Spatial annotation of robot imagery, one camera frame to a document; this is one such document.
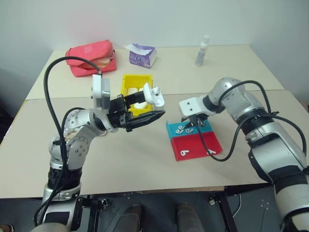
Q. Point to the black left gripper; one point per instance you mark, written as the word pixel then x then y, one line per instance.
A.
pixel 118 110

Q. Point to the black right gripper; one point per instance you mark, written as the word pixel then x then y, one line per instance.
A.
pixel 198 119

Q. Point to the white earbud case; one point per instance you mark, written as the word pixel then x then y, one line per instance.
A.
pixel 152 98
pixel 141 105

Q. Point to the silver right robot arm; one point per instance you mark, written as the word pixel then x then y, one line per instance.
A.
pixel 270 135

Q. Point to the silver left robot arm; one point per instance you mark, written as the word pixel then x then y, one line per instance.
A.
pixel 77 142

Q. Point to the closed white earbud case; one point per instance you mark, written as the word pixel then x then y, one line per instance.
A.
pixel 141 105

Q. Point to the yellow plastic bin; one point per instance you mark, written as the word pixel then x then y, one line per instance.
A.
pixel 128 81

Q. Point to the teal and red tray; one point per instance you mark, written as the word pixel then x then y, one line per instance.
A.
pixel 193 142

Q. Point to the purple tissue pack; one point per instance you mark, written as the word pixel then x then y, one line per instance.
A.
pixel 141 58

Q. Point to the clear sanitizer bottle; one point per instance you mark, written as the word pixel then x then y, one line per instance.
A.
pixel 201 52

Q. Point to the red fabric pouch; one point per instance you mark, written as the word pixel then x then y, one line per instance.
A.
pixel 90 52

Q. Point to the dark brown rounded shape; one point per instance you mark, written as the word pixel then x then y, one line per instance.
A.
pixel 132 215
pixel 186 216

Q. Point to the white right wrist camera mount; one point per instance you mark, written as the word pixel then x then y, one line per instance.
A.
pixel 192 106

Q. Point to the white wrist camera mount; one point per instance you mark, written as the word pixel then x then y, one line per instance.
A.
pixel 101 91
pixel 192 106

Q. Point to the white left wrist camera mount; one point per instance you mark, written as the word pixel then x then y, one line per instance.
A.
pixel 101 91

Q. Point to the black metal table frame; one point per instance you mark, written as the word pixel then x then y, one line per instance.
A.
pixel 223 207

